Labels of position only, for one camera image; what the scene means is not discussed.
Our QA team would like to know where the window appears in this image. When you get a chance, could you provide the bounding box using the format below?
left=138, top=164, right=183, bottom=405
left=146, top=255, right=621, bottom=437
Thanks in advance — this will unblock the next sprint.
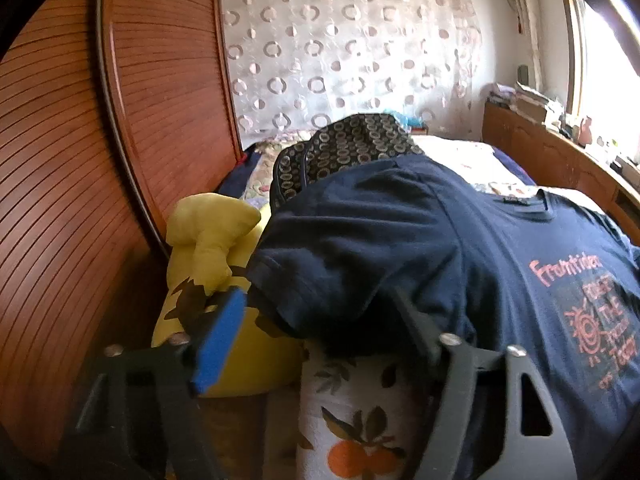
left=564, top=0, right=639, bottom=164

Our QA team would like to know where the yellow plush toy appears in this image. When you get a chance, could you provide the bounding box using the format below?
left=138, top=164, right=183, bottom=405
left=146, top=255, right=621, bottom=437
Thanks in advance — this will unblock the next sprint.
left=151, top=193, right=302, bottom=398

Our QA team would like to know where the wooden side cabinet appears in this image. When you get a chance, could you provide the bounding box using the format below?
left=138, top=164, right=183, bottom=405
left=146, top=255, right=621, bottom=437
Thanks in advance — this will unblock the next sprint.
left=482, top=103, right=639, bottom=244

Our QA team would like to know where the navy printed t-shirt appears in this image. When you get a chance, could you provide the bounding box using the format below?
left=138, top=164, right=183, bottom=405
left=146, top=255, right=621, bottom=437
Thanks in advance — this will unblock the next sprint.
left=246, top=155, right=639, bottom=479

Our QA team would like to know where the circle-patterned sheer curtain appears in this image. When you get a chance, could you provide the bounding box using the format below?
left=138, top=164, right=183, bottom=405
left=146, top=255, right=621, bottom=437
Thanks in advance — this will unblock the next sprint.
left=221, top=0, right=480, bottom=144

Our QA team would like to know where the pink figurine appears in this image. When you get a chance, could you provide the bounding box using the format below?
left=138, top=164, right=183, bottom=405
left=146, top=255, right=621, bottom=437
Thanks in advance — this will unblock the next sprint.
left=577, top=116, right=592, bottom=148

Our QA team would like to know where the stack of books and papers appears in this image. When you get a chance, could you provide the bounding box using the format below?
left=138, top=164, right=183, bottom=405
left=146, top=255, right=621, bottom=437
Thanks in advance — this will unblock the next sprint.
left=487, top=82, right=564, bottom=127

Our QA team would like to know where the black circle-patterned garment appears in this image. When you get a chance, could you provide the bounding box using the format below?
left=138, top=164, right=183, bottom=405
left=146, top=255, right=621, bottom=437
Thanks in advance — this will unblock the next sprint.
left=269, top=114, right=423, bottom=209

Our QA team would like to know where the blue tissue box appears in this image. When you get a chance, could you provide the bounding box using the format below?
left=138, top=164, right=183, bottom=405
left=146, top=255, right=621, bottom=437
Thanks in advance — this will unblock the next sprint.
left=383, top=110, right=428, bottom=134

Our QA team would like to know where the orange-print white bedsheet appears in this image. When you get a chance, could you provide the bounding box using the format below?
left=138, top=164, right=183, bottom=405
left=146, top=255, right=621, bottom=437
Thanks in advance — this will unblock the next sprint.
left=296, top=342, right=420, bottom=480

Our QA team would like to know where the wooden wardrobe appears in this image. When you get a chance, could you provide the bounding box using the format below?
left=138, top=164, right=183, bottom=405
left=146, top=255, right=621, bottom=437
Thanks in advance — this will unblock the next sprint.
left=1, top=0, right=242, bottom=462

